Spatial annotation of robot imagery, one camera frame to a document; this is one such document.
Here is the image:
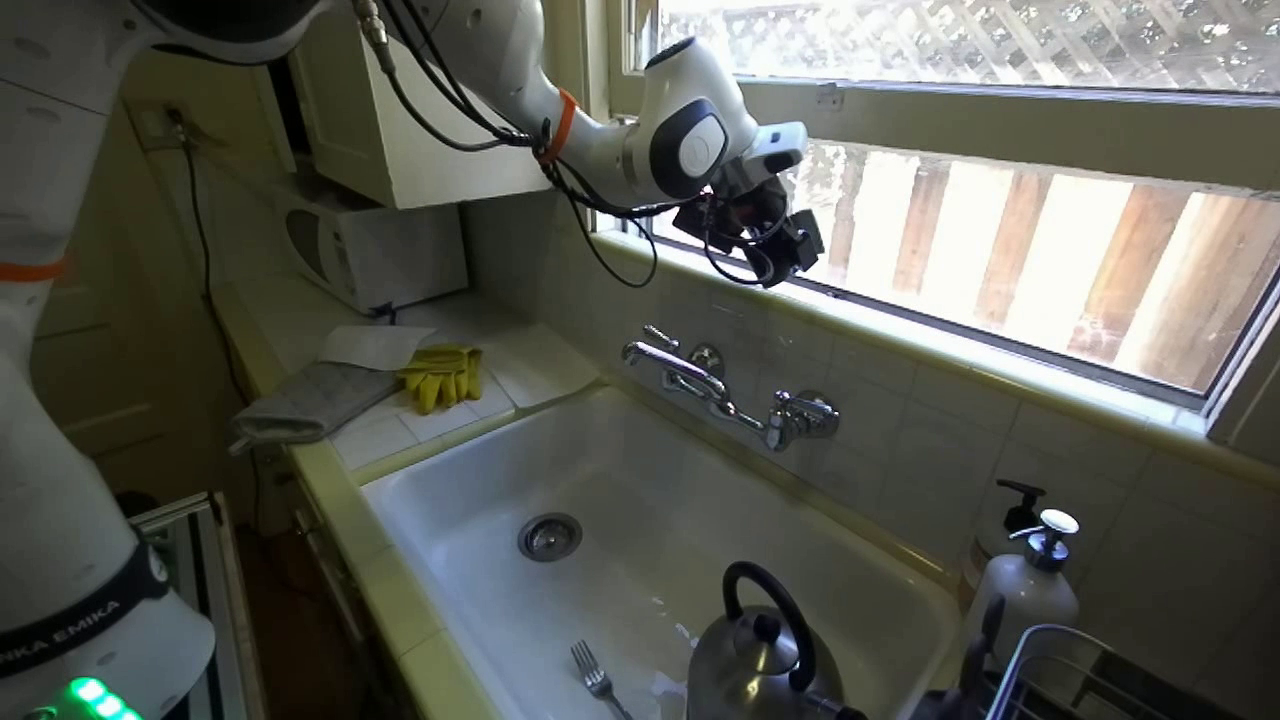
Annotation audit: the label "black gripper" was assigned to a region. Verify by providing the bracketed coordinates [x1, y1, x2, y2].
[673, 159, 809, 293]

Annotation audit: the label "white kitchen sink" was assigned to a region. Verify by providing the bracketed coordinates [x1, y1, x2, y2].
[358, 378, 965, 720]

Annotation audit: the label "wooden fence outside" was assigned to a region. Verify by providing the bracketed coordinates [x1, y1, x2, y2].
[657, 0, 1280, 392]

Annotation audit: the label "yellow rubber gloves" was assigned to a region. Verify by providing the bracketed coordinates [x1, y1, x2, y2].
[395, 339, 488, 414]

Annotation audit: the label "metal sink drain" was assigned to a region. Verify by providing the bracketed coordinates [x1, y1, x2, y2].
[513, 506, 587, 569]

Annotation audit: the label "white microwave oven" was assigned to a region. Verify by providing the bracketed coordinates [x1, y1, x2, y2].
[284, 196, 477, 321]

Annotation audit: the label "white soap pump bottle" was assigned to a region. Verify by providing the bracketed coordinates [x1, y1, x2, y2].
[962, 503, 1090, 673]

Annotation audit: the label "metal fork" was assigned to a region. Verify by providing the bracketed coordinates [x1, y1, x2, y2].
[568, 638, 642, 720]

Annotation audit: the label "grey folded towel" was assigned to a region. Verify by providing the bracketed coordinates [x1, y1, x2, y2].
[225, 357, 404, 450]

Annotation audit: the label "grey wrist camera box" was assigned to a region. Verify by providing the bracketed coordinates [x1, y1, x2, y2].
[749, 118, 814, 177]

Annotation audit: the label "chrome wall faucet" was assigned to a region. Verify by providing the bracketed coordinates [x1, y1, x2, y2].
[616, 321, 848, 457]

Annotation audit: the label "window frame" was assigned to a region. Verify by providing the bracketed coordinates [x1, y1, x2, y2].
[583, 0, 1280, 448]

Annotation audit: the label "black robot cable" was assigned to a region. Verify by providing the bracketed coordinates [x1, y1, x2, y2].
[348, 0, 670, 293]

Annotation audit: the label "white wall cabinet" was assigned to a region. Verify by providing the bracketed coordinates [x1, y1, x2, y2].
[289, 0, 559, 213]

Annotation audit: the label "steel kettle with black handle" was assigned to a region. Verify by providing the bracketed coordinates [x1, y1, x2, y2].
[686, 557, 861, 720]

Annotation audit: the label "black wall power cord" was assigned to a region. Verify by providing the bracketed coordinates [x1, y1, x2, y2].
[164, 108, 261, 409]

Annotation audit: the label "white metal frame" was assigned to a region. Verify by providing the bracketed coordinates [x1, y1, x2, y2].
[129, 486, 265, 720]

